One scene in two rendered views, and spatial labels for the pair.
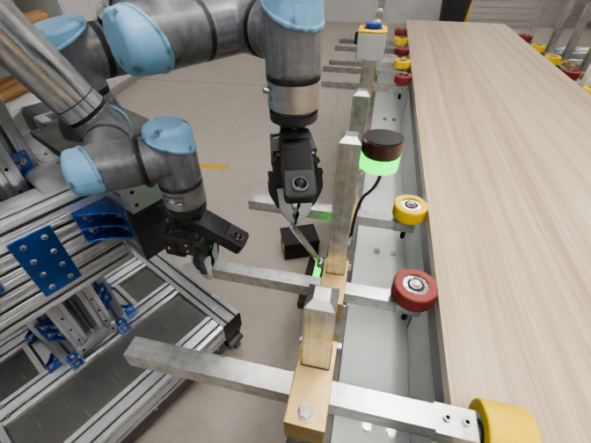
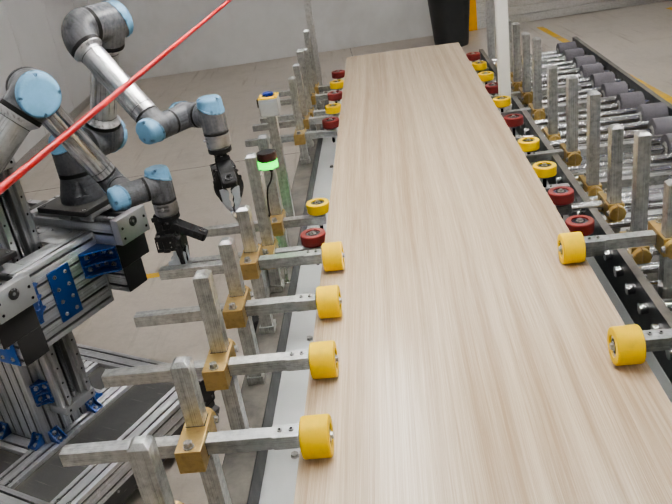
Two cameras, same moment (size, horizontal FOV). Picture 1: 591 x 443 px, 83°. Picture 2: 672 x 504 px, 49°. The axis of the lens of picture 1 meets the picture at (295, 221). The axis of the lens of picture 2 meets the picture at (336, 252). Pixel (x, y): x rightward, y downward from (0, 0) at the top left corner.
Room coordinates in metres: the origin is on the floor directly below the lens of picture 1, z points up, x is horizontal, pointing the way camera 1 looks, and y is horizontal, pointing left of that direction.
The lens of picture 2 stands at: (-1.69, -0.04, 1.84)
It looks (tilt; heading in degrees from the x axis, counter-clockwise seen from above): 26 degrees down; 353
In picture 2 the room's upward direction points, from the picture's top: 9 degrees counter-clockwise
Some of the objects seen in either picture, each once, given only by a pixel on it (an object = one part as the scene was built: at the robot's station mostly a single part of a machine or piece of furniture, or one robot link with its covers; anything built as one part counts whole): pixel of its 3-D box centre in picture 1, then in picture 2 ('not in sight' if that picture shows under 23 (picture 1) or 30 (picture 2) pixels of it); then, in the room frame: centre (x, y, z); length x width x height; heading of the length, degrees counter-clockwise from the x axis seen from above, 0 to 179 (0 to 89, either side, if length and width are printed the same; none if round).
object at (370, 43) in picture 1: (370, 44); (269, 105); (0.97, -0.20, 1.18); 0.07 x 0.07 x 0.08; 77
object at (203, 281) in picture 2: not in sight; (224, 364); (-0.26, 0.08, 0.93); 0.03 x 0.03 x 0.48; 77
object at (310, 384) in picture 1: (313, 379); (252, 260); (0.20, -0.02, 0.95); 0.13 x 0.06 x 0.05; 167
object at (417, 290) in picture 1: (409, 301); (315, 247); (0.40, -0.22, 0.85); 0.08 x 0.08 x 0.11
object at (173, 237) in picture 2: (189, 225); (170, 231); (0.49, 0.21, 0.97); 0.09 x 0.08 x 0.12; 77
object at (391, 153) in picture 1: (382, 144); (266, 155); (0.46, -0.13, 1.16); 0.06 x 0.06 x 0.02
